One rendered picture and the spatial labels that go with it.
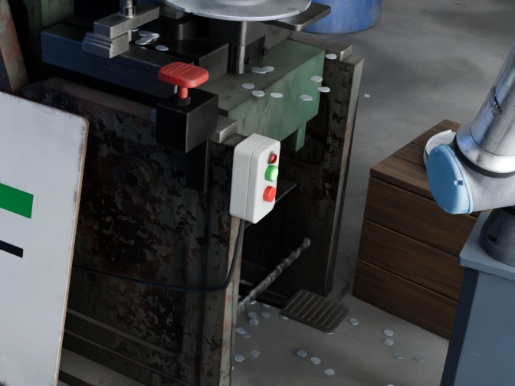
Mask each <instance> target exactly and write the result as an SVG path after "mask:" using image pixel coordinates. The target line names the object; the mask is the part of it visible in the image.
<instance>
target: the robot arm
mask: <svg viewBox="0 0 515 386"><path fill-rule="evenodd" d="M427 177H428V184H429V188H430V190H431V193H432V195H433V197H434V199H435V200H436V202H437V203H438V205H439V206H440V207H441V208H442V209H443V210H444V211H446V212H448V213H451V214H461V213H465V214H470V213H471V212H473V211H482V210H487V209H493V210H492V212H491V213H490V214H489V216H488V218H487V220H486V221H485V222H484V224H483V226H482V228H481V233H480V237H479V243H480V246H481V247H482V249H483V250H484V251H485V252H486V253H487V254H488V255H489V256H491V257H493V258H494V259H495V260H497V261H499V262H501V263H504V264H506V265H508V266H511V267H515V42H514V44H513V47H512V48H511V50H510V53H509V54H508V55H507V58H506V60H505V61H504V64H503V66H502V68H501V69H500V71H499V73H498V75H497V77H496V79H495V81H494V83H493V85H492V86H491V88H490V90H489V92H488V94H487V96H486V98H485V100H484V101H483V103H482V105H481V108H480V109H479V111H478V113H477V115H476V116H475V118H474V119H471V120H468V121H466V122H465V123H463V124H462V125H461V126H460V127H459V129H458V131H457V132H456V134H455V136H454V138H453V140H452V142H451V143H449V144H444V143H442V144H440V145H439V146H435V147H434V148H433V149H432V150H431V151H430V152H429V154H428V159H427Z"/></svg>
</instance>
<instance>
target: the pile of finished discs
mask: <svg viewBox="0 0 515 386"><path fill-rule="evenodd" d="M455 134H456V133H455V132H452V131H451V130H448V131H444V132H440V133H438V134H436V135H434V136H432V137H431V138H430V139H429V140H428V142H427V144H426V146H425V150H424V164H425V167H426V169H427V159H428V154H429V152H430V151H431V150H432V149H433V148H434V147H435V146H439V145H440V144H442V143H444V144H449V143H451V142H452V140H453V138H454V136H455Z"/></svg>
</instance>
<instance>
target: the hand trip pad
mask: <svg viewBox="0 0 515 386"><path fill-rule="evenodd" d="M158 78H159V79H160V80H161V81H164V82H167V83H171V84H174V85H176V86H178V93H177V97H179V98H186V97H187V96H188V88H194V87H197V86H199V85H200V84H202V83H204V82H205V81H207V80H208V71H207V70H206V69H203V68H200V67H196V66H192V65H190V64H185V63H182V62H176V61H175V62H173V63H171V64H168V65H166V66H164V67H162V68H160V69H159V71H158Z"/></svg>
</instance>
